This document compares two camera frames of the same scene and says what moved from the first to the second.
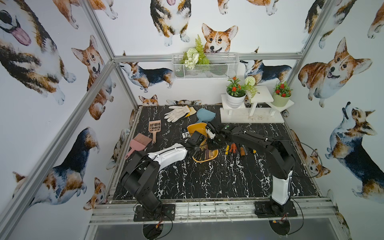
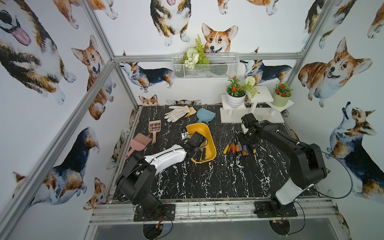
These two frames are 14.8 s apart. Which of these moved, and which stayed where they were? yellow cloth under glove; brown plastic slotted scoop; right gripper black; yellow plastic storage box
Moved: right gripper black
Stayed: brown plastic slotted scoop; yellow cloth under glove; yellow plastic storage box
